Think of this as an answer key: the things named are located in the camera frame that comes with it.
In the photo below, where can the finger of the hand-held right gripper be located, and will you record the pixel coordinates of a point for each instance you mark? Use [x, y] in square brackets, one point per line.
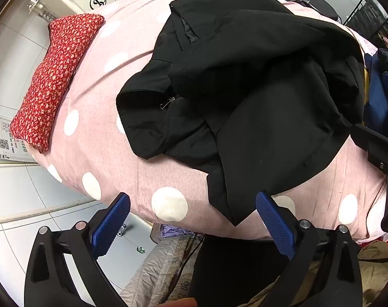
[378, 148]

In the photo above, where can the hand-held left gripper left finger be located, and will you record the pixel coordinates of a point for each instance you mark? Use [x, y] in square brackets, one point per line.
[112, 224]

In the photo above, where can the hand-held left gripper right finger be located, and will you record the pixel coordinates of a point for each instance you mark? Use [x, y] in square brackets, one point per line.
[277, 224]

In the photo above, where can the black jacket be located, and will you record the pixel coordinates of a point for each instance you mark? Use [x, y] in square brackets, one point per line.
[245, 86]

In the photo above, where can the metal bed foot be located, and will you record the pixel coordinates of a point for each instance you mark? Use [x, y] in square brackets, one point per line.
[122, 230]
[140, 249]

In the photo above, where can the navy blue clothing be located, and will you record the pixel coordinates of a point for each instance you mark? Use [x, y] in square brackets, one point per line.
[376, 102]

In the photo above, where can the purple cloth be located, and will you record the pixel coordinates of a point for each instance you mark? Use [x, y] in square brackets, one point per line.
[173, 230]

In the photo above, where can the quilted floral blanket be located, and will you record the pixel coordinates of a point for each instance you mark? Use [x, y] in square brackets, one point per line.
[155, 271]

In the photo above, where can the person's black pants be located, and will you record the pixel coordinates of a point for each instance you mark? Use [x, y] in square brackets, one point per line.
[232, 271]

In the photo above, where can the pink polka dot bed sheet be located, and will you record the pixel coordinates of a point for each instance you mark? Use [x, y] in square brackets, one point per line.
[117, 153]

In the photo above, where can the khaki cloth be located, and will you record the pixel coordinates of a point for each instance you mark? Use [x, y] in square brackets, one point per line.
[376, 262]

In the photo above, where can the black metal rack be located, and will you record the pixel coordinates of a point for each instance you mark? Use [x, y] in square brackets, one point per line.
[370, 19]

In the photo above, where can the printed paper sheet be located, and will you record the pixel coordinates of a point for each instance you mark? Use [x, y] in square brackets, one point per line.
[5, 140]

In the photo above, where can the red floral pillow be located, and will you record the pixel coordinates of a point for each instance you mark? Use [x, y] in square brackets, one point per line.
[56, 80]

